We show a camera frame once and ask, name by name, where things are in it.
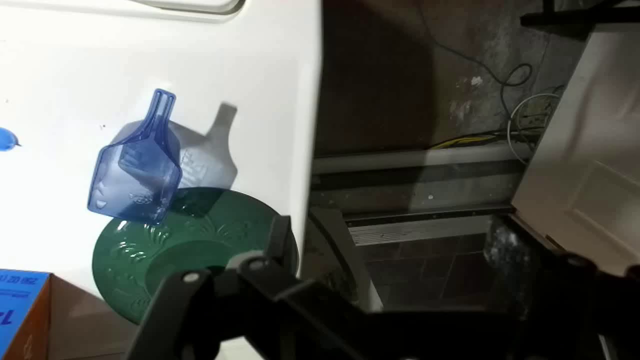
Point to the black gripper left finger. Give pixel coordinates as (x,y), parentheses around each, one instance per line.
(279,242)

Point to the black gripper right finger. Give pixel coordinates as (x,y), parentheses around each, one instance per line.
(523,267)

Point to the translucent blue measuring cup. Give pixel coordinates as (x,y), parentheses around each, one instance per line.
(136,167)

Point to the blue cardboard detergent box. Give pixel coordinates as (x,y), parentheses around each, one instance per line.
(20,300)

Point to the green round lid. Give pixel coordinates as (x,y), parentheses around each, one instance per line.
(201,227)

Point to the white panelled door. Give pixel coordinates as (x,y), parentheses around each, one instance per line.
(587,153)

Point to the white washing machine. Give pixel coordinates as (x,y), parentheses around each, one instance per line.
(67,66)

